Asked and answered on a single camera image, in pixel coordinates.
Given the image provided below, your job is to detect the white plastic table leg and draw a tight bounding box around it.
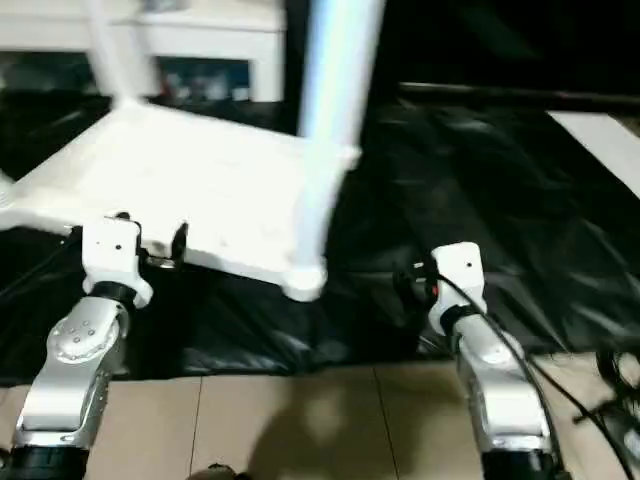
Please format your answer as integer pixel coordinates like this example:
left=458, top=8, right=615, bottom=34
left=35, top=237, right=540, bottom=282
left=282, top=0, right=389, bottom=302
left=85, top=0, right=152, bottom=107

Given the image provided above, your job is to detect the white plastic table top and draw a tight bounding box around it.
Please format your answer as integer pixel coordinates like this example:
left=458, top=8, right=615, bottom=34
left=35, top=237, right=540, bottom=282
left=0, top=100, right=362, bottom=301

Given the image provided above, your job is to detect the black left robot foot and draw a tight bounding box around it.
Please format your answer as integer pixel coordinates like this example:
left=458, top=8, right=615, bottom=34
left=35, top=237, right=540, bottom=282
left=190, top=465, right=243, bottom=480

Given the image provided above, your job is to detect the glossy black mat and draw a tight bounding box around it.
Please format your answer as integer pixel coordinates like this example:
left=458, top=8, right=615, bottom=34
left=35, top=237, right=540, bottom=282
left=0, top=88, right=640, bottom=386

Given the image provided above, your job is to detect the grey metal clutter object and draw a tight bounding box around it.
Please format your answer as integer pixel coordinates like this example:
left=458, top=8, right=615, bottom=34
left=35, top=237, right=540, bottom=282
left=140, top=0, right=191, bottom=13

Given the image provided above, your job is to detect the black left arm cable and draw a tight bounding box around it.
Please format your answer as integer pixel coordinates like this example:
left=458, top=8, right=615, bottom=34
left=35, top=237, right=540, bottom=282
left=0, top=228, right=83, bottom=303

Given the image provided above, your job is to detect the black stand leg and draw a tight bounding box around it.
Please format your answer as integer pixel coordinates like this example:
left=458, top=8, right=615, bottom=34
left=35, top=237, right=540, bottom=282
left=574, top=344, right=640, bottom=433

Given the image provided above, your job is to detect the white cabinet with glass doors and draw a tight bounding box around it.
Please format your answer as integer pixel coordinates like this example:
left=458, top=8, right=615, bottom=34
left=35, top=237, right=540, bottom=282
left=0, top=0, right=287, bottom=104

